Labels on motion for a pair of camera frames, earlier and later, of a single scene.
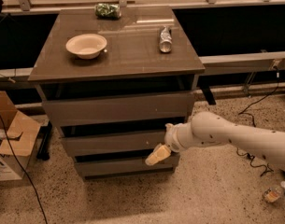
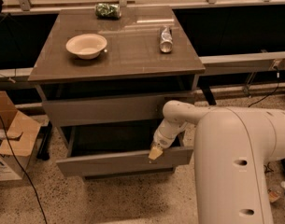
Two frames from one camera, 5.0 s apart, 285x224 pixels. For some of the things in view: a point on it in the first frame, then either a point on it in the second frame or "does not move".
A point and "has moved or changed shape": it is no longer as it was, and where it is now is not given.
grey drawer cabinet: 112,78 does not move
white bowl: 87,46 does not move
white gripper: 171,138 → 161,140
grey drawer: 111,144 has moved or changed shape
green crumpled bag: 107,11 does not move
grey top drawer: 118,108 does not move
